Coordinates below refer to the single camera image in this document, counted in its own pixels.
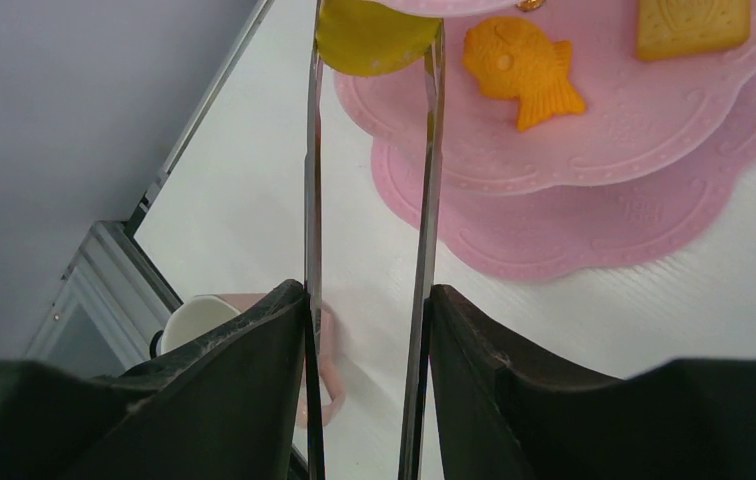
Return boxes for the metal serving tongs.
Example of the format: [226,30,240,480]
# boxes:
[304,1,446,479]

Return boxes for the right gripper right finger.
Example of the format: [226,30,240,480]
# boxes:
[430,285,756,479]

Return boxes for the yellow round cake slice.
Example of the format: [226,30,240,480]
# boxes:
[315,0,442,77]

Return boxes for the pink three-tier cake stand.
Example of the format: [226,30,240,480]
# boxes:
[334,0,756,284]

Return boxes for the orange flower cookie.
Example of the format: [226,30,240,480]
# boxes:
[462,16,586,132]

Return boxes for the aluminium frame rail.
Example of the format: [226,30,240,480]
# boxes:
[24,1,272,375]

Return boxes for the pink teacup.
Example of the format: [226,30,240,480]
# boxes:
[157,293,347,426]

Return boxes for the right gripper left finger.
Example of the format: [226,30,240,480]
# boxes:
[0,280,306,479]

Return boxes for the yellow square biscuit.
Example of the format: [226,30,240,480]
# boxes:
[636,0,751,62]

